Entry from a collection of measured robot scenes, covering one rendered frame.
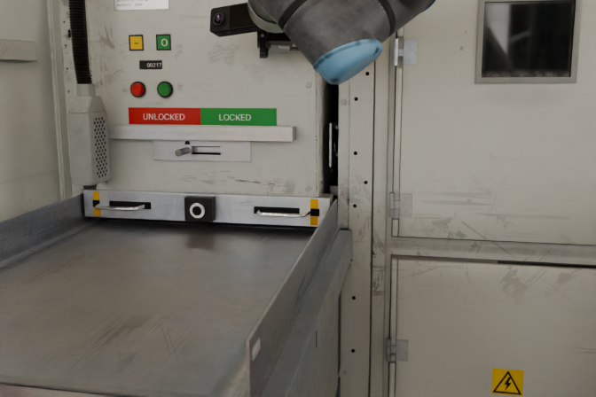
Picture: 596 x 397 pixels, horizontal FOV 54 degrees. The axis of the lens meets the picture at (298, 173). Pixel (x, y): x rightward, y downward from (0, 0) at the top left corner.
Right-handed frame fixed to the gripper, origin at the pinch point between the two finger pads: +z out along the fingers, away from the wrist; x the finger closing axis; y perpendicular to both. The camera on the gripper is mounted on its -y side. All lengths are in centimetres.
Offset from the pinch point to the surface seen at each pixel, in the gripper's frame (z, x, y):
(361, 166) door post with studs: 6.4, -23.0, 20.0
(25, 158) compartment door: 15, -19, -50
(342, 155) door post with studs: 7.2, -20.6, 16.3
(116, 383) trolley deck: -47, -51, -16
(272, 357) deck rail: -44, -50, 0
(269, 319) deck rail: -46, -45, 0
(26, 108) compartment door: 14, -9, -50
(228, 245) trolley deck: 2.5, -38.3, -7.0
